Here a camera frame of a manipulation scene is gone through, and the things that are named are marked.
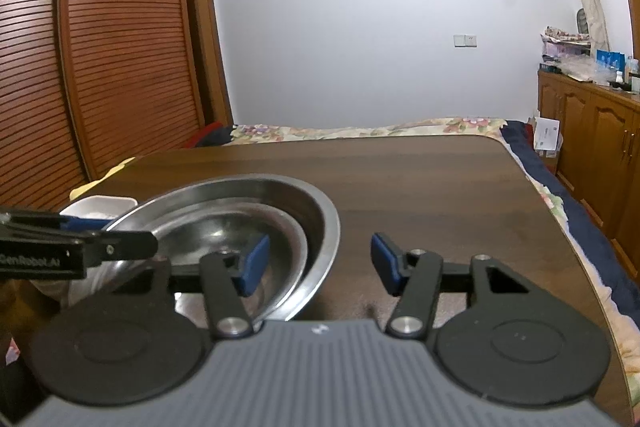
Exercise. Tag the white floral square plate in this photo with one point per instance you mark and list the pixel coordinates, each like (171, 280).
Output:
(99, 207)

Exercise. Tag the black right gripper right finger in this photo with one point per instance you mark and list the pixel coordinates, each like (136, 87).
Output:
(418, 278)

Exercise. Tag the large stainless steel bowl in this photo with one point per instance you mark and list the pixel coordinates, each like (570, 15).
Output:
(309, 206)

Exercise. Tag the small stainless steel bowl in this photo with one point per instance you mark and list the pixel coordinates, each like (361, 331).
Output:
(228, 228)

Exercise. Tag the white wall switch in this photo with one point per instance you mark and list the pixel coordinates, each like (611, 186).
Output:
(465, 41)

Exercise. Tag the white cardboard box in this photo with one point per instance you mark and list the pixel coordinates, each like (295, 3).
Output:
(547, 138)

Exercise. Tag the stack of folded cloths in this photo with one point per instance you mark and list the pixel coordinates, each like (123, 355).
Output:
(557, 44)

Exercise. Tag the wooden sideboard cabinet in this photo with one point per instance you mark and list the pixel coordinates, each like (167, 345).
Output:
(599, 157)

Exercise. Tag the floral bed blanket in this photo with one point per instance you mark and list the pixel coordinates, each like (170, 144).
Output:
(618, 294)

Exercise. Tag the wooden slatted wardrobe door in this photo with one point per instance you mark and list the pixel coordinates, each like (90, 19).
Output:
(86, 84)

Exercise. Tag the blue picture card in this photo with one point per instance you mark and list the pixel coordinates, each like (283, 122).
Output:
(611, 60)

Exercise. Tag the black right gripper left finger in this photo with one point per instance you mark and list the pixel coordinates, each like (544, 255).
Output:
(142, 304)

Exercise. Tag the wooden room door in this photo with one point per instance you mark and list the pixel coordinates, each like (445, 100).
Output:
(212, 62)

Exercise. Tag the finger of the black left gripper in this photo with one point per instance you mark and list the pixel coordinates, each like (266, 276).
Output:
(103, 246)
(51, 220)

